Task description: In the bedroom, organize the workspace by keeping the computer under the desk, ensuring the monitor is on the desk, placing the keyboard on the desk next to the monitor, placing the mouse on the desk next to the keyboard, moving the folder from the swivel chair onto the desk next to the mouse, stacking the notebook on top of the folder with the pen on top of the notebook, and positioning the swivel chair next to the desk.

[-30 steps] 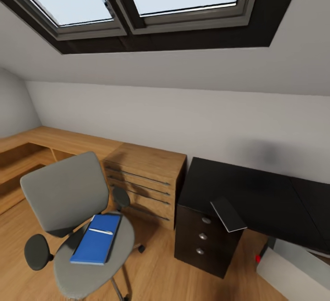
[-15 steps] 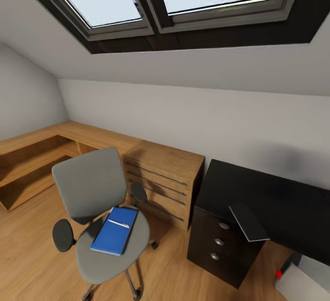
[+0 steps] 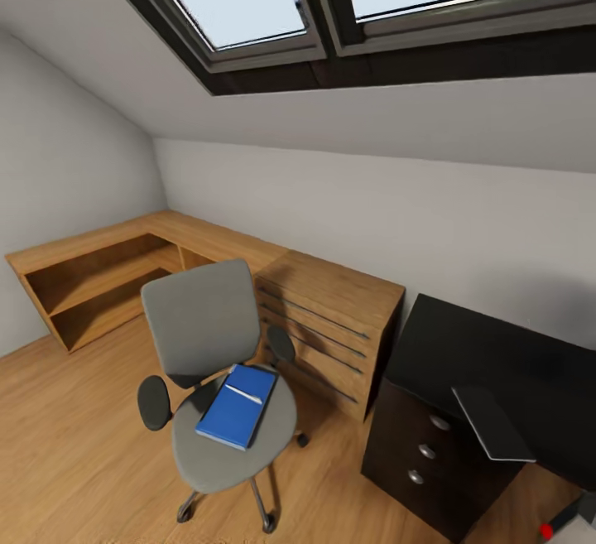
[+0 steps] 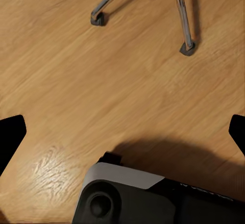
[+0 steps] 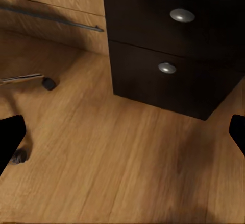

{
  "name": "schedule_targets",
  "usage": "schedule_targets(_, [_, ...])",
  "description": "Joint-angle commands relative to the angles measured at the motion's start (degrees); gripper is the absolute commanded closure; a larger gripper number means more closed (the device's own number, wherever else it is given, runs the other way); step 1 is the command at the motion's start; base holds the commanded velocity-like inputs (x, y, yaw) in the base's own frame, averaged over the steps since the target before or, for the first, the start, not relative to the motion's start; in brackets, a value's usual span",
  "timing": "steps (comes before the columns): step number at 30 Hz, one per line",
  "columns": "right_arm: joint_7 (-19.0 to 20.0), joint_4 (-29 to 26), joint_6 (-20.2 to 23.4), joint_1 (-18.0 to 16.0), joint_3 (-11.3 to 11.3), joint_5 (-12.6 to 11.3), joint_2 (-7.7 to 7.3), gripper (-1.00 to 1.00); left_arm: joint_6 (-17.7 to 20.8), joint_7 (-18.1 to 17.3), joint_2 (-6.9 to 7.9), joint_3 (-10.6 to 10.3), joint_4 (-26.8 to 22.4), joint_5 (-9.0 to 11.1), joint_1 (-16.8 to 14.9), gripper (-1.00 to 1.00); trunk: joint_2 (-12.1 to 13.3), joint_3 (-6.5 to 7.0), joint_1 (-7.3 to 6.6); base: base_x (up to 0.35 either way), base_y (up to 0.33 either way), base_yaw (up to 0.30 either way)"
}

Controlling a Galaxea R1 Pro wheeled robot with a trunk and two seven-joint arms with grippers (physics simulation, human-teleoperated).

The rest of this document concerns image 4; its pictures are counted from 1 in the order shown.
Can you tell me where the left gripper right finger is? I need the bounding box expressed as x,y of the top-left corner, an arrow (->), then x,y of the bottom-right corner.
229,114 -> 245,155

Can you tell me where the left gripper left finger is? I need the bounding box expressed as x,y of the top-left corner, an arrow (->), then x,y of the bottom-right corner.
0,115 -> 27,176

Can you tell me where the swivel chair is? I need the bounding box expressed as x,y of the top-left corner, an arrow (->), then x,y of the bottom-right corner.
91,0 -> 196,56

